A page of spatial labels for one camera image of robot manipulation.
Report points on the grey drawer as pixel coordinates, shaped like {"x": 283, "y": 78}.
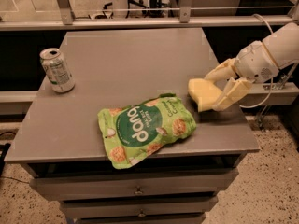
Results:
{"x": 132, "y": 185}
{"x": 139, "y": 208}

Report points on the top grey drawer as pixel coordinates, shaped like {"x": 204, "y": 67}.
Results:
{"x": 132, "y": 185}

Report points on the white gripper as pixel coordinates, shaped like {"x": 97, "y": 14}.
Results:
{"x": 254, "y": 61}

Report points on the grey drawer cabinet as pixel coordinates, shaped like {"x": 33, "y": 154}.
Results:
{"x": 60, "y": 135}

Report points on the metal railing frame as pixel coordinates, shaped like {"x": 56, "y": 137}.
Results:
{"x": 34, "y": 15}

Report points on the green rice chip bag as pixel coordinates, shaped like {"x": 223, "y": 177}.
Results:
{"x": 133, "y": 133}

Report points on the yellow sponge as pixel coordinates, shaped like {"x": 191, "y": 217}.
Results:
{"x": 204, "y": 92}

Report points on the silver soda can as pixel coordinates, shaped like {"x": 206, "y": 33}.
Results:
{"x": 55, "y": 66}

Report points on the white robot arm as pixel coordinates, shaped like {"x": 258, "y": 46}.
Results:
{"x": 282, "y": 46}

